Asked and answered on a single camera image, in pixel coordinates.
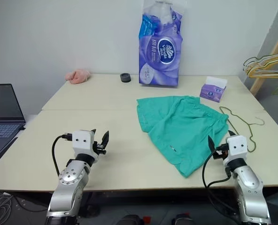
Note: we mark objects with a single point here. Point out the green shorts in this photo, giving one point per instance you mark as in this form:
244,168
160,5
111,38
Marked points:
176,131

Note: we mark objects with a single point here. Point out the small purple tissue box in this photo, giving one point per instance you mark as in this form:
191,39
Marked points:
211,92

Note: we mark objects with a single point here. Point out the dark rounded shape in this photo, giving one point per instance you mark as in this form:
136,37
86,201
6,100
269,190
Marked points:
129,220
184,219

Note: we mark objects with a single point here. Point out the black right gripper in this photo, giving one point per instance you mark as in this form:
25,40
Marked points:
221,152

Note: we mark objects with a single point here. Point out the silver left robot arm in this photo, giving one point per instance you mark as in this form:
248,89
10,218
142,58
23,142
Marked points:
68,178

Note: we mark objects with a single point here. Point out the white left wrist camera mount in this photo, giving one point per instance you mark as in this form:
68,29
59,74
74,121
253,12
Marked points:
82,143

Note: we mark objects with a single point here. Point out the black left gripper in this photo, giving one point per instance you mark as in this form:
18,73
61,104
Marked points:
100,148

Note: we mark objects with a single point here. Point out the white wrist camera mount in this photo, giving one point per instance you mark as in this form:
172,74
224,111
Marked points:
82,143
237,147

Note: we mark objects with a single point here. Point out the dark laptop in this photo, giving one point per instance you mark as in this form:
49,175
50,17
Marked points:
2,112

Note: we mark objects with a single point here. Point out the wooden clothes rack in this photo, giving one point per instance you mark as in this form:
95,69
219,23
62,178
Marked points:
258,79

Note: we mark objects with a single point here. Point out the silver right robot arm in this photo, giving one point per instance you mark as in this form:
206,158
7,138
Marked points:
249,187

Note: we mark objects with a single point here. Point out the pink fluffy cloth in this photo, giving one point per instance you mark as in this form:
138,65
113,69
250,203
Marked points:
79,76

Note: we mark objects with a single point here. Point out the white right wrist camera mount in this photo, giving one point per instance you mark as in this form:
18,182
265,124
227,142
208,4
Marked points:
237,147

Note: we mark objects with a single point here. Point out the bunch of hangers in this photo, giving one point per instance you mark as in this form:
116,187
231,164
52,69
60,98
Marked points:
258,58

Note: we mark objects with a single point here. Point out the large purple tissue pack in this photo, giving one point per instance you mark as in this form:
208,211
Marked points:
160,56

